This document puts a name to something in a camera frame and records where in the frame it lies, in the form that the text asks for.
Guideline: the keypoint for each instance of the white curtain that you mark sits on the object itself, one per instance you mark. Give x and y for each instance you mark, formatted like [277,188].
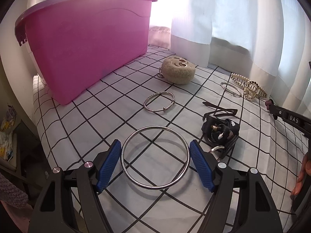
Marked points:
[267,41]

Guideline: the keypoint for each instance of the black hair clip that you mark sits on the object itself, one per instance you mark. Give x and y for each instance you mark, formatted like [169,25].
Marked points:
[218,108]

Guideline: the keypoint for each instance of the pink plastic tub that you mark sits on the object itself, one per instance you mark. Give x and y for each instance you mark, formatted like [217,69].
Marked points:
[77,42]

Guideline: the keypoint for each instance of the gold pearl hair claw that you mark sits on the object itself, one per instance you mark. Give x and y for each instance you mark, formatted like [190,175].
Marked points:
[251,88]

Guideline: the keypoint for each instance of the grid pattern bed sheet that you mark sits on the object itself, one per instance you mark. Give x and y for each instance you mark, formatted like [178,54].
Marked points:
[133,97]

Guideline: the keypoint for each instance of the pink pillow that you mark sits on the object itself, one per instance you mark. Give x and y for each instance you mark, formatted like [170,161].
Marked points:
[160,36]

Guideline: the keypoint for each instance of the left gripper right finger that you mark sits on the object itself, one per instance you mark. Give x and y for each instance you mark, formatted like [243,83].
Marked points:
[243,192]

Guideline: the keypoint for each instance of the black keychain with ring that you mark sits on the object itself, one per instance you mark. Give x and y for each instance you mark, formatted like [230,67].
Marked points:
[220,134]

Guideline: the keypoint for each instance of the person's right hand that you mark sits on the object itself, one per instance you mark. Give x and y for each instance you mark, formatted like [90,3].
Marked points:
[305,170]

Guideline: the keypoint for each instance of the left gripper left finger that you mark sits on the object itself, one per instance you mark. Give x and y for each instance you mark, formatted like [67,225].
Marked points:
[54,210]

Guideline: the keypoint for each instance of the large silver bangle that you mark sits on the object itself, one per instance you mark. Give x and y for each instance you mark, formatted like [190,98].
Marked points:
[155,157]

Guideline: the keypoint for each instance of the beige plush round pouch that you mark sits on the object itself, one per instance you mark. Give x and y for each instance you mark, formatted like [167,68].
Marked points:
[178,70]

